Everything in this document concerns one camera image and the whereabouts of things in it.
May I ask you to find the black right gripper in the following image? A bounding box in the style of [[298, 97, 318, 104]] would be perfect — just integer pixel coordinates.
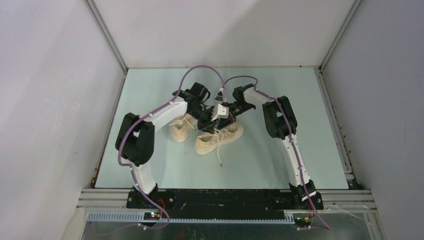
[[217, 101, 255, 131]]

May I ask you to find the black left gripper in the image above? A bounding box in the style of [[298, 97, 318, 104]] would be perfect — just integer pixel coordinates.
[[188, 105, 219, 135]]

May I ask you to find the beige sneaker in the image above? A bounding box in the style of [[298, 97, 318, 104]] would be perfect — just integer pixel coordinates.
[[168, 113, 198, 143], [194, 122, 244, 167]]

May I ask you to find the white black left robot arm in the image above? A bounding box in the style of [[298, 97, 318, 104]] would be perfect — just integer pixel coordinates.
[[115, 82, 227, 208]]

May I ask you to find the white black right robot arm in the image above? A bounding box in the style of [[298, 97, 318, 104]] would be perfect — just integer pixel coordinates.
[[215, 84, 317, 209]]

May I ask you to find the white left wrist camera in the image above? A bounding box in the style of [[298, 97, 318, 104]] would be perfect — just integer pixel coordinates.
[[211, 103, 230, 121]]

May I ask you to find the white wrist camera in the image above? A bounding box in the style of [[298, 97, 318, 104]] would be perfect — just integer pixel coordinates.
[[211, 103, 230, 121], [214, 87, 227, 103]]

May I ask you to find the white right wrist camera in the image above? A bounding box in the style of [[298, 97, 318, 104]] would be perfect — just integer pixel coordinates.
[[214, 87, 227, 103]]

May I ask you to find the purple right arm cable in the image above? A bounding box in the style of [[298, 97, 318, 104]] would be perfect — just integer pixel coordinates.
[[222, 75, 332, 231]]

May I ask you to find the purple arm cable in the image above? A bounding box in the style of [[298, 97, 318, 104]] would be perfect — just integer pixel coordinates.
[[222, 75, 332, 231], [84, 64, 226, 238]]

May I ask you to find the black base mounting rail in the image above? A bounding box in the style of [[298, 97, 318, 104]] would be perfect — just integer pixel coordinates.
[[127, 188, 324, 220]]

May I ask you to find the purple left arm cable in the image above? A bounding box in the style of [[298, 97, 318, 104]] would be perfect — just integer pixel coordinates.
[[84, 64, 226, 238]]

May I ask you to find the aluminium frame rail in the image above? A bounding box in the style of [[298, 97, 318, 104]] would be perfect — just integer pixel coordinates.
[[77, 188, 377, 225]]

